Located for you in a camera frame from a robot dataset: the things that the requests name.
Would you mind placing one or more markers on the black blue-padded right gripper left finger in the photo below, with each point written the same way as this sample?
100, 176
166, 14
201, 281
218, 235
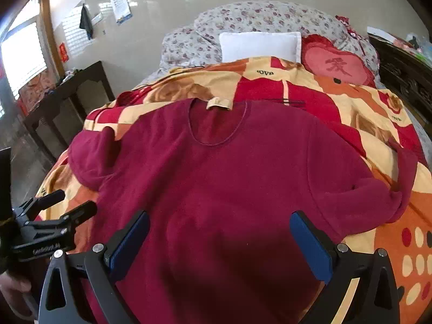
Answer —
63, 299

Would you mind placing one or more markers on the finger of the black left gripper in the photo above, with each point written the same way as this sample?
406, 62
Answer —
77, 216
35, 205

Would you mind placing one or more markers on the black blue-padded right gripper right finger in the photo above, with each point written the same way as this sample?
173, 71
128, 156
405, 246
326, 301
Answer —
358, 287

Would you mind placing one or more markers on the dark red knit sweater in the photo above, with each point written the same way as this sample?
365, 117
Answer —
219, 187

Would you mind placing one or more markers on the person's left hand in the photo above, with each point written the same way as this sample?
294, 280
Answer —
14, 289

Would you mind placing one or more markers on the red floral panel by window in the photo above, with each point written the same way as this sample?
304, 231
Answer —
33, 91

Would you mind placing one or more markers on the orange red patterned blanket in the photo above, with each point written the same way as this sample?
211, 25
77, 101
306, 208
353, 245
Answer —
372, 121

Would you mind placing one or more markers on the dark green hanging cloth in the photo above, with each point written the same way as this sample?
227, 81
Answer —
86, 22

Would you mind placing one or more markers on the floral grey quilt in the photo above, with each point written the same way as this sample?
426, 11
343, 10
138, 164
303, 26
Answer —
197, 44

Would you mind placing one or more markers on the white pillow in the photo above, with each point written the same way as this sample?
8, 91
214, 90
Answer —
237, 46

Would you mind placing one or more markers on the dark carved wooden headboard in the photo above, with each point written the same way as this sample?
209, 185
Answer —
407, 76

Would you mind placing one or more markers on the red heart-shaped cushion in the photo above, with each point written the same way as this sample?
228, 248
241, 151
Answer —
320, 57

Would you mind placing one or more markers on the red wall sticker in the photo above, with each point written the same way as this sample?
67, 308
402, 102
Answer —
63, 52

